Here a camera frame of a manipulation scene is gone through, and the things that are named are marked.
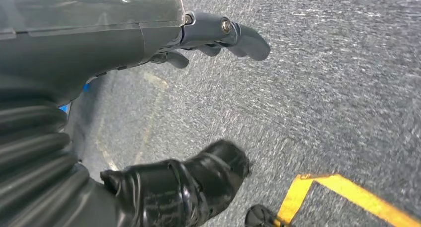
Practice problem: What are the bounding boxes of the yellow floor tape marking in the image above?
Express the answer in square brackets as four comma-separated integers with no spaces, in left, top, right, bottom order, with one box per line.
[275,173,421,227]

